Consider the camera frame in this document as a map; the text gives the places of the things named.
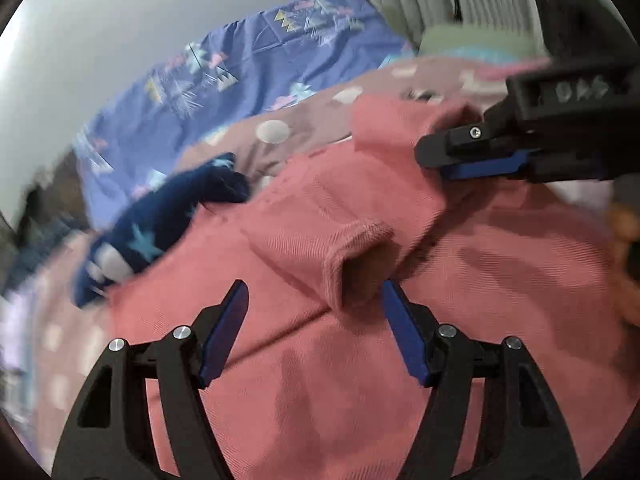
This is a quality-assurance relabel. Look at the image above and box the brown polka dot blanket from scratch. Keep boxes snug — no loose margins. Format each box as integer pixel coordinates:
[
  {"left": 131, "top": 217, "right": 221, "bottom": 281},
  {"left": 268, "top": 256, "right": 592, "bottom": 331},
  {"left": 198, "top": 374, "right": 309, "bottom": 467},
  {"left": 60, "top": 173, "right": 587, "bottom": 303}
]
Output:
[{"left": 0, "top": 55, "right": 621, "bottom": 463}]

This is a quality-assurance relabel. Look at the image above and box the blue printed bedsheet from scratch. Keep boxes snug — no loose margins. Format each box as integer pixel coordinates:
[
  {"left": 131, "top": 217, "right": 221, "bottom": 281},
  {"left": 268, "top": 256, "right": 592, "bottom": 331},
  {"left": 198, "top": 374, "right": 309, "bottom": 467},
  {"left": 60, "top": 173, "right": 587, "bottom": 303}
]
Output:
[{"left": 72, "top": 0, "right": 416, "bottom": 228}]

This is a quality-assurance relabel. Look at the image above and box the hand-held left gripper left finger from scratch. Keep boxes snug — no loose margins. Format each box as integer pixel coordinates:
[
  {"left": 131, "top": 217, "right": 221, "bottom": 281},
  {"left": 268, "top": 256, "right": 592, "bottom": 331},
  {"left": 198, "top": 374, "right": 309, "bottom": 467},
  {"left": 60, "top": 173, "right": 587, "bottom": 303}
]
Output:
[{"left": 51, "top": 279, "right": 250, "bottom": 480}]

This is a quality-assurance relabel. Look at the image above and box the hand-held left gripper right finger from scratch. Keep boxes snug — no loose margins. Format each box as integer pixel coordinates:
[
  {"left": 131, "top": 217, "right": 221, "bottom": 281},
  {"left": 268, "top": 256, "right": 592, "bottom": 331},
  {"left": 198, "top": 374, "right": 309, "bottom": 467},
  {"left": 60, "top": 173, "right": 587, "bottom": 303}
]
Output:
[{"left": 381, "top": 280, "right": 583, "bottom": 480}]

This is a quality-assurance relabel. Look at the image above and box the pink small garment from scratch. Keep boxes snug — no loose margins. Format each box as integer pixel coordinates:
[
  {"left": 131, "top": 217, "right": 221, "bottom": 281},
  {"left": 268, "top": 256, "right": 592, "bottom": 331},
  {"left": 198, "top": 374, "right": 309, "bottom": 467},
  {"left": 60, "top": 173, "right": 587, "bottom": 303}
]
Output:
[{"left": 106, "top": 92, "right": 640, "bottom": 480}]

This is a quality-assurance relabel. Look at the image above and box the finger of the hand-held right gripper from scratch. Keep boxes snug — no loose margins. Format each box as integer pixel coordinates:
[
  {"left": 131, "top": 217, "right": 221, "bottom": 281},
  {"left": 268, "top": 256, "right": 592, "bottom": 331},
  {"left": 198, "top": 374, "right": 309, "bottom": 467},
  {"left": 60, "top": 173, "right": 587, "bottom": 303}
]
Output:
[{"left": 415, "top": 121, "right": 546, "bottom": 183}]

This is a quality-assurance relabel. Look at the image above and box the green pillow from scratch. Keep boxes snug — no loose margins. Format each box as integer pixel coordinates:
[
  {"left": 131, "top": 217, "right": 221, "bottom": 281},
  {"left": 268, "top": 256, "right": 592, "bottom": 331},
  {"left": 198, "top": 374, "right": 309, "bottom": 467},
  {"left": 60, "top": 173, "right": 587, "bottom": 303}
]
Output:
[{"left": 417, "top": 22, "right": 542, "bottom": 59}]

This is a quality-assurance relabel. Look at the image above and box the navy star print cloth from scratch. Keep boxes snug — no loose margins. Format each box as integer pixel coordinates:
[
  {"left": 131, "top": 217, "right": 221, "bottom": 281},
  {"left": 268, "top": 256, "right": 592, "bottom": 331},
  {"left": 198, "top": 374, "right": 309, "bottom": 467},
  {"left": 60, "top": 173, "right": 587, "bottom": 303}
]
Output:
[{"left": 72, "top": 152, "right": 251, "bottom": 309}]

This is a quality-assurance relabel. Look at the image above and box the lilac cloth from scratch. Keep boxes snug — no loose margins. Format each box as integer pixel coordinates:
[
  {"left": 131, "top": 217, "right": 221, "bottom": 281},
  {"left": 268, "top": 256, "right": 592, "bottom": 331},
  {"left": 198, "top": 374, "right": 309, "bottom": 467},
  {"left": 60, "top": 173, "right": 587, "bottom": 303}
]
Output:
[{"left": 0, "top": 287, "right": 38, "bottom": 366}]

